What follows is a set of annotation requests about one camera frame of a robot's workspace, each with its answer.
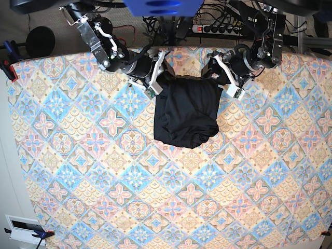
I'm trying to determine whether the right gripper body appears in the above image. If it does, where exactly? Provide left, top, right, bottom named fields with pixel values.
left=127, top=50, right=170, bottom=99

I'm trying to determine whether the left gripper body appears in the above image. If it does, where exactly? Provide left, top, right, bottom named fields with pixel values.
left=207, top=49, right=259, bottom=101

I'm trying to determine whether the black t-shirt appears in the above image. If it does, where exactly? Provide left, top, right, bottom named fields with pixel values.
left=154, top=76, right=223, bottom=149

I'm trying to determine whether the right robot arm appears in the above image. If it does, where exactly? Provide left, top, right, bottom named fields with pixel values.
left=10, top=1, right=176, bottom=99

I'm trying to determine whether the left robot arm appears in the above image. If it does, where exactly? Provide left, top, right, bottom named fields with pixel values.
left=201, top=1, right=286, bottom=100

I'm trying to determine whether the white power strip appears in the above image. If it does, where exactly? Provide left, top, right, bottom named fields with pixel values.
left=191, top=24, right=242, bottom=35

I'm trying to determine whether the black round stool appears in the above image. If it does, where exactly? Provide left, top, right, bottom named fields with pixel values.
left=25, top=26, right=56, bottom=58

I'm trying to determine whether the patterned tablecloth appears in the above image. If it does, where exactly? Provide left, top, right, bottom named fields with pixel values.
left=6, top=53, right=331, bottom=248

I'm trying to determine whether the blue clamp top left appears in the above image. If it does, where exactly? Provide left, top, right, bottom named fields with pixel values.
left=1, top=40, right=26, bottom=57

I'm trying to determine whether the blue clamp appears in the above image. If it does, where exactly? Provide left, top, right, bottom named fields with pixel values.
left=1, top=40, right=26, bottom=57
left=4, top=228, right=55, bottom=248

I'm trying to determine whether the orange clamp bottom right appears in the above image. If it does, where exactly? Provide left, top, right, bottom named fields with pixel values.
left=321, top=231, right=331, bottom=236

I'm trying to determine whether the blue clamp bottom left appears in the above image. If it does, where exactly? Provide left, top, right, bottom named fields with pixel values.
left=4, top=228, right=55, bottom=248

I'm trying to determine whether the white floor outlet box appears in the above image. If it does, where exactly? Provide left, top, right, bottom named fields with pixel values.
left=5, top=215, right=43, bottom=246

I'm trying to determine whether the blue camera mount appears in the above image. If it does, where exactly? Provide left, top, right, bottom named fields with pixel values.
left=123, top=0, right=203, bottom=17

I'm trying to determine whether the aluminium frame post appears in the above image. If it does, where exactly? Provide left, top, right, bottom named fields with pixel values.
left=285, top=14, right=331, bottom=59

